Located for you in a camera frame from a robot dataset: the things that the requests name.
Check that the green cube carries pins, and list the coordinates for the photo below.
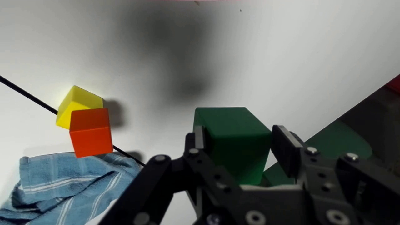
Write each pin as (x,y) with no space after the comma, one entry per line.
(233,142)

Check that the blue striped towel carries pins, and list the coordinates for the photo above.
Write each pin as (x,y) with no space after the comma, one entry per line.
(63,188)

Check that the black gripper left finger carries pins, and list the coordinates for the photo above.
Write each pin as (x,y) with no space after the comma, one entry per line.
(176,195)

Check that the red chair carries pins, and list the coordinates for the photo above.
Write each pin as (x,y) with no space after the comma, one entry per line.
(396,83)

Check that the yellow cube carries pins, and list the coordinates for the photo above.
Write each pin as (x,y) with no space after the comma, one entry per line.
(76,104)

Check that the orange cube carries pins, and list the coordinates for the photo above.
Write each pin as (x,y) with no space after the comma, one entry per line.
(91,133)

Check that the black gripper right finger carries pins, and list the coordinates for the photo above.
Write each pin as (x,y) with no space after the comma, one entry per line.
(354,183)

